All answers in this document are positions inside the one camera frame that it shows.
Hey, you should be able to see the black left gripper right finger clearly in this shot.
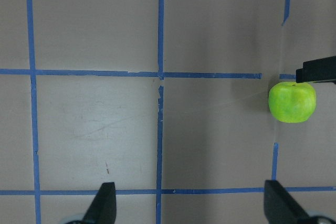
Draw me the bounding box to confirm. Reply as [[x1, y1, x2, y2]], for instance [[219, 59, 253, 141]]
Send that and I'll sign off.
[[264, 180, 310, 224]]

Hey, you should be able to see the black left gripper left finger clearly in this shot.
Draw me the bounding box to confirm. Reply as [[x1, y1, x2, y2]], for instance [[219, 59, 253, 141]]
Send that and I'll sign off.
[[82, 182, 117, 224]]

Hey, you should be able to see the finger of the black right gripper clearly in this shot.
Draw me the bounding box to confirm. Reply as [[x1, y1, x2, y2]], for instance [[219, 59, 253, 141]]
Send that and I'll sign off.
[[296, 56, 336, 84]]

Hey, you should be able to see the green apple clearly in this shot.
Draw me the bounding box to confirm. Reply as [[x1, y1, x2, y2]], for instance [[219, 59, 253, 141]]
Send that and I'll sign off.
[[268, 82, 317, 123]]

